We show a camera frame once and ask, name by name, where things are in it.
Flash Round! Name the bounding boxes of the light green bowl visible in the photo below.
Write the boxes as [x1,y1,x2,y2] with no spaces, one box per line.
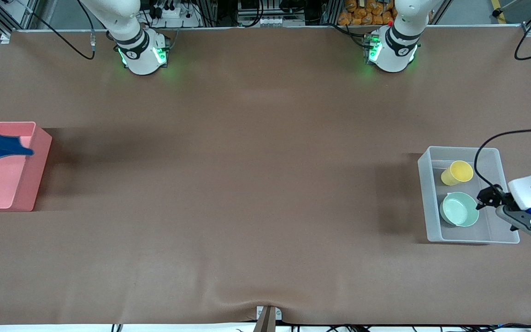
[440,191,480,227]

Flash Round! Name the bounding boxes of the yellow cup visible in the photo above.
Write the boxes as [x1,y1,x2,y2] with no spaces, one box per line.
[441,160,474,186]

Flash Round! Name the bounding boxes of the blue cloth with grey hem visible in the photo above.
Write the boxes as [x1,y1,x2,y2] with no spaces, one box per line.
[0,123,35,160]

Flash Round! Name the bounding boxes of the clear plastic bin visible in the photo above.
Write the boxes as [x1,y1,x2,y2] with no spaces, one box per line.
[417,146,520,244]

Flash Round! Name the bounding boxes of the bag of orange items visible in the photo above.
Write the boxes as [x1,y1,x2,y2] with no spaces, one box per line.
[338,0,397,26]

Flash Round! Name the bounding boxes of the white socket strip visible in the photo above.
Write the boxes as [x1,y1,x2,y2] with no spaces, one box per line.
[257,15,294,27]

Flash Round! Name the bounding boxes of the white power strip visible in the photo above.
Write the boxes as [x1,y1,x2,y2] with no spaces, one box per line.
[148,6,201,28]

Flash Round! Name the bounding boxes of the pink plastic bin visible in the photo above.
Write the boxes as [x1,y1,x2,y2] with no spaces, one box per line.
[0,121,53,212]

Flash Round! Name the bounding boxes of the black cable to left gripper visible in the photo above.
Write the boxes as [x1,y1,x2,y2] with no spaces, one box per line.
[474,129,531,190]

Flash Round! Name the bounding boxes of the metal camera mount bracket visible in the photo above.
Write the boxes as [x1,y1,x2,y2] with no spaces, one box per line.
[253,304,283,332]

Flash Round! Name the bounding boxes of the black cable with connector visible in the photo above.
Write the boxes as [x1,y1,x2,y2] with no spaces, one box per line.
[29,10,97,60]

